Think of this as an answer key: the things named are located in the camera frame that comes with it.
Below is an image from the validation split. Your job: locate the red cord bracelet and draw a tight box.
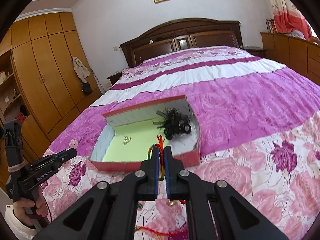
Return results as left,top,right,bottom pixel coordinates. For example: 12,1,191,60
133,199,188,237

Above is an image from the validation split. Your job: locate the thin metal rod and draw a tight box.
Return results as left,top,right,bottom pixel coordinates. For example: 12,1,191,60
91,68,103,93

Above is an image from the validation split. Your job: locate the red cardboard box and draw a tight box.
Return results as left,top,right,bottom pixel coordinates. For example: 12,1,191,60
89,95,202,173

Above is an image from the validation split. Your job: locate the person's left forearm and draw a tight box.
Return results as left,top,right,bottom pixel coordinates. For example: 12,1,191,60
4,204,38,240

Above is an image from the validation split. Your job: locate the dark wooden nightstand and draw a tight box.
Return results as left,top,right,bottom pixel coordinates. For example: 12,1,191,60
107,68,126,86
241,46,268,59

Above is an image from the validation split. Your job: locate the wooden wardrobe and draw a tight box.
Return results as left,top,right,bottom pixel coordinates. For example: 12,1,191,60
11,12,103,136

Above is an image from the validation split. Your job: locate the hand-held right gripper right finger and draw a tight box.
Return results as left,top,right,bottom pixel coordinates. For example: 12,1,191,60
164,145,290,240

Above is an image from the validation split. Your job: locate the beige hanging cloth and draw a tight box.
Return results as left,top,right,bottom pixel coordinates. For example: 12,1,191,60
72,56,91,84

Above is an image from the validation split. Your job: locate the light wooden cabinet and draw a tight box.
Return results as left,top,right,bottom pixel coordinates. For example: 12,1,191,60
260,31,320,86

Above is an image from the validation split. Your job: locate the black feather hair accessory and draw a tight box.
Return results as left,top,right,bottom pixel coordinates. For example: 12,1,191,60
153,107,193,141

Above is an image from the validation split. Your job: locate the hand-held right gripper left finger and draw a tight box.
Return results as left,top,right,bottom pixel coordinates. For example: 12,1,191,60
32,146,161,240

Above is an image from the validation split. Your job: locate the black hanging bag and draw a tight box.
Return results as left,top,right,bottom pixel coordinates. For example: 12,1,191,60
81,82,93,96

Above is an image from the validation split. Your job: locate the dark wooden headboard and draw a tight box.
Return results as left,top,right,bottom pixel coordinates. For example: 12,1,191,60
119,18,244,68

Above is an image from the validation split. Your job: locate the row of books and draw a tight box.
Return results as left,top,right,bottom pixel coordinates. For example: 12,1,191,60
266,18,277,34

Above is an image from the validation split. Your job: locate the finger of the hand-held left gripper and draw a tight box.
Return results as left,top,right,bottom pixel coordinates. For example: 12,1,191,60
49,148,78,163

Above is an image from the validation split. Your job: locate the pink floral bed cover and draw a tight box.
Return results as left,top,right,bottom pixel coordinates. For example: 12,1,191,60
41,45,320,240

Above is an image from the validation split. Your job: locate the multicoloured braided cord bracelet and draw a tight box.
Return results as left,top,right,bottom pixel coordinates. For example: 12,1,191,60
147,135,167,182

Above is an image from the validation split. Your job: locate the open wooden shelf unit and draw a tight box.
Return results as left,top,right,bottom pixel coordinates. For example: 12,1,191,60
0,48,33,131

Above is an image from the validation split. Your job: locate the pink grey soft bundle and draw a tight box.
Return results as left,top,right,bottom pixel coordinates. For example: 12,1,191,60
287,28,307,40

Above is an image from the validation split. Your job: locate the black cable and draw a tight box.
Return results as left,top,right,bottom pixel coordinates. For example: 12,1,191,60
41,196,52,223

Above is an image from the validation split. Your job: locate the red and white curtain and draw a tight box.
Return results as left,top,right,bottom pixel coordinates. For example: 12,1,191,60
264,0,313,40

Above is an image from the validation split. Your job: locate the person's left hand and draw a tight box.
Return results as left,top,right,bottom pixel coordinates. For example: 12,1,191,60
14,195,50,228

